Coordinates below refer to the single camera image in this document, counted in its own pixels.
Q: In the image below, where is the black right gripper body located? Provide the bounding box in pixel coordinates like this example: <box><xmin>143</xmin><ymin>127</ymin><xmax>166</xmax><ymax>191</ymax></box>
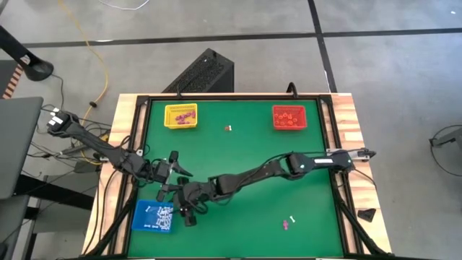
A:
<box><xmin>173</xmin><ymin>180</ymin><xmax>217</xmax><ymax>212</ymax></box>

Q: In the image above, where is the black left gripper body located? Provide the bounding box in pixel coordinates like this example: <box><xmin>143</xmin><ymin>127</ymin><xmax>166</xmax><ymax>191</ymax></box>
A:
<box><xmin>149</xmin><ymin>158</ymin><xmax>173</xmax><ymax>185</ymax></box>

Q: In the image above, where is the blue plastic basket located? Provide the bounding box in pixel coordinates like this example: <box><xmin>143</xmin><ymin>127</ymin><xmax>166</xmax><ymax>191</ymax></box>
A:
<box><xmin>131</xmin><ymin>199</ymin><xmax>175</xmax><ymax>234</ymax></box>

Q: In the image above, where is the yellow plastic basket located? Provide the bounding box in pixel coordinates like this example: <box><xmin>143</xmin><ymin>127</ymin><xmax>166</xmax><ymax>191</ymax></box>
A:
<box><xmin>163</xmin><ymin>103</ymin><xmax>199</xmax><ymax>130</ymax></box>

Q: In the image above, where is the green table mat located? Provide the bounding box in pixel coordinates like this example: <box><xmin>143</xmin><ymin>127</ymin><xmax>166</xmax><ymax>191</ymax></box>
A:
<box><xmin>128</xmin><ymin>99</ymin><xmax>344</xmax><ymax>258</ymax></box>

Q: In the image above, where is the black computer tower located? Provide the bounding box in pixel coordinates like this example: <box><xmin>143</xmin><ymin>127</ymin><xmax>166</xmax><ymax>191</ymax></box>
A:
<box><xmin>161</xmin><ymin>48</ymin><xmax>235</xmax><ymax>94</ymax></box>

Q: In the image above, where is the red plastic basket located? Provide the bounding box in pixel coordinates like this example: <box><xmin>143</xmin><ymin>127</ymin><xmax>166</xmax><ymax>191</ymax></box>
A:
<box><xmin>271</xmin><ymin>105</ymin><xmax>308</xmax><ymax>131</ymax></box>

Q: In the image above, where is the grey desk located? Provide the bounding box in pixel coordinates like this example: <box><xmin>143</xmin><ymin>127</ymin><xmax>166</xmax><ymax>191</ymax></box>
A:
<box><xmin>0</xmin><ymin>96</ymin><xmax>44</xmax><ymax>199</ymax></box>

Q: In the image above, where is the black floor stand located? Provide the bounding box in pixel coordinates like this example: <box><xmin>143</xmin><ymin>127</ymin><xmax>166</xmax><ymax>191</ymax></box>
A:
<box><xmin>0</xmin><ymin>25</ymin><xmax>54</xmax><ymax>82</ymax></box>

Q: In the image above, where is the long yellow cable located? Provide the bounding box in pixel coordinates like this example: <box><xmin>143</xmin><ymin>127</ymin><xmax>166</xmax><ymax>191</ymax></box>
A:
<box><xmin>57</xmin><ymin>0</ymin><xmax>110</xmax><ymax>116</ymax></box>

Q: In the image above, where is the white floor cable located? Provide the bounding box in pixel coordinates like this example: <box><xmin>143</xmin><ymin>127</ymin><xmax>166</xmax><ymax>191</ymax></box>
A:
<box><xmin>97</xmin><ymin>0</ymin><xmax>151</xmax><ymax>11</ymax></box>

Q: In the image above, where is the black triangular bracket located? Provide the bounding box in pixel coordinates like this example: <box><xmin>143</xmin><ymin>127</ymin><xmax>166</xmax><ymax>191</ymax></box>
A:
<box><xmin>357</xmin><ymin>207</ymin><xmax>377</xmax><ymax>223</ymax></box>

